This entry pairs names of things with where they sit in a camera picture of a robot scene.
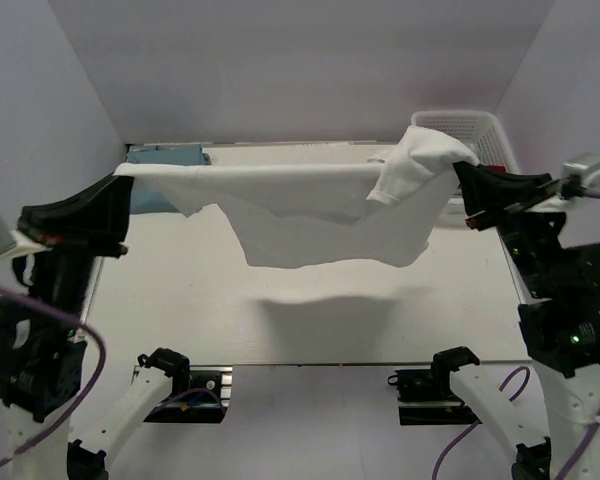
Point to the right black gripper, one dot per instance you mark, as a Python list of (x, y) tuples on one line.
[(495, 192)]

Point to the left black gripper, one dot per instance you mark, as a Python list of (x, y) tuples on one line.
[(95, 218)]

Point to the white t-shirt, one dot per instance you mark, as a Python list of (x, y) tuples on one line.
[(293, 216)]

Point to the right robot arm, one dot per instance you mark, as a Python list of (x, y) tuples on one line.
[(560, 326)]

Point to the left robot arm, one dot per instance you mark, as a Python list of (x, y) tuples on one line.
[(43, 339)]

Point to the red t-shirt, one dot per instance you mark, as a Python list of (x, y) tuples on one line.
[(497, 168)]

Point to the folded light blue t-shirt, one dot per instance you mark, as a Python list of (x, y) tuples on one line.
[(145, 201)]

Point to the white plastic basket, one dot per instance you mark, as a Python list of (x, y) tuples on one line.
[(483, 134)]

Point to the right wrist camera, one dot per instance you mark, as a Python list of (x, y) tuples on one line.
[(581, 173)]

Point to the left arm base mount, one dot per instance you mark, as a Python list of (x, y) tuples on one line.
[(199, 394)]

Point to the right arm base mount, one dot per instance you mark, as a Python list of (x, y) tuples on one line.
[(422, 403)]

